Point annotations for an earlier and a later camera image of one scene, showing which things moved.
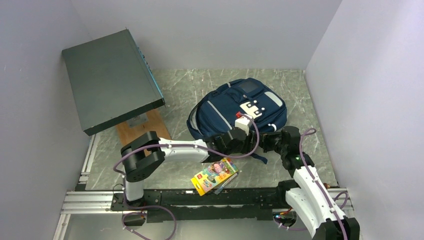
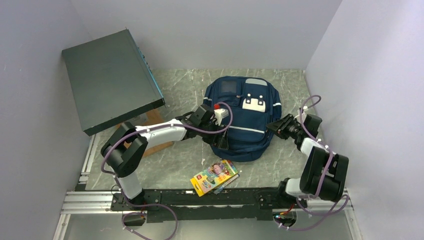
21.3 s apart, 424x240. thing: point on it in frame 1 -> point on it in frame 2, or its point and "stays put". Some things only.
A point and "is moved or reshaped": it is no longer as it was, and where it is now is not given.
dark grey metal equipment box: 110,81 stays put
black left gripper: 238,150 -> 220,141
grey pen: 219,188 stays put
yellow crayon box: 213,175 stays put
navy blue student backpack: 214,115 is moved or reshaped
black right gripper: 264,138 -> 280,125
